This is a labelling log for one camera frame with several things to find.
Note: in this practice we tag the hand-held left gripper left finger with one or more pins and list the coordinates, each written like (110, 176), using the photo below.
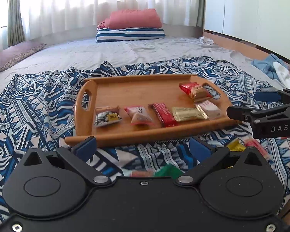
(85, 148)

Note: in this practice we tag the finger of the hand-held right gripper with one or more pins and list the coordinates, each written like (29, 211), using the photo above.
(239, 113)
(265, 96)

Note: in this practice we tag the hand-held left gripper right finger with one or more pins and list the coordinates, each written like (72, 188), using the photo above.
(200, 148)

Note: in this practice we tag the small red snack packet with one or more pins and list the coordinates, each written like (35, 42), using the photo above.
(255, 145)

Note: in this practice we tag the white and pink packet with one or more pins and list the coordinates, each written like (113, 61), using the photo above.
(209, 108)

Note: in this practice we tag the yellow snack packet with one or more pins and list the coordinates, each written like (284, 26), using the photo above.
(235, 146)

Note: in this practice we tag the black and white patterned packet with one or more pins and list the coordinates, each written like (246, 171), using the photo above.
(106, 119)

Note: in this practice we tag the gold snack packet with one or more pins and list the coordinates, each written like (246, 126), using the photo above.
(188, 114)

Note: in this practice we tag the green snack packet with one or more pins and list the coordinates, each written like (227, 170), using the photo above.
(170, 171)

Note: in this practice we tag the long red snack bar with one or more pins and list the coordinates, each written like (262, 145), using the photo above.
(165, 114)

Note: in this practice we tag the red nut packet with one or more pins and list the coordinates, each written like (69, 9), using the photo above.
(193, 89)

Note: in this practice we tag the red biscuit packet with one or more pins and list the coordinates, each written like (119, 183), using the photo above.
(142, 173)

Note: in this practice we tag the pink snack packet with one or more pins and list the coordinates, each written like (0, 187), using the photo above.
(140, 116)

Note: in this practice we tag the white folded cloth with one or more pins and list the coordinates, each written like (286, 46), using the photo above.
(284, 73)

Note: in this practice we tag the light blue cloth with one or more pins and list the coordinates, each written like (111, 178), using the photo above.
(265, 64)

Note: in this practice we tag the blue patterned blanket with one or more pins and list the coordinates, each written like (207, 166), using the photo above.
(38, 106)

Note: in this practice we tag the crumpled white tissue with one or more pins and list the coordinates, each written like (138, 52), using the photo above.
(206, 40)

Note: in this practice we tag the white wardrobe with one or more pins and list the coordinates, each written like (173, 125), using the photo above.
(251, 9)

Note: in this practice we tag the grey bed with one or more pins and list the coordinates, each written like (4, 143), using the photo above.
(111, 50)

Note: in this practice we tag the green curtain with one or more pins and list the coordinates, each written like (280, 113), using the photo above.
(201, 2)
(15, 17)

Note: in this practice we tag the purple floral pillow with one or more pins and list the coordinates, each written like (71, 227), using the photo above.
(14, 55)

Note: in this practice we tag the blue striped pillow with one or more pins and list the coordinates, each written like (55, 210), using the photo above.
(130, 35)

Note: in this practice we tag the red cushion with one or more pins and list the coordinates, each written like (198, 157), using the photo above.
(133, 19)

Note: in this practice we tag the white sheer curtain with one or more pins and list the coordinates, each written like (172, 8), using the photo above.
(75, 2)

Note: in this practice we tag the wooden bed frame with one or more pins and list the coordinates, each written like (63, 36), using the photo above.
(244, 44)

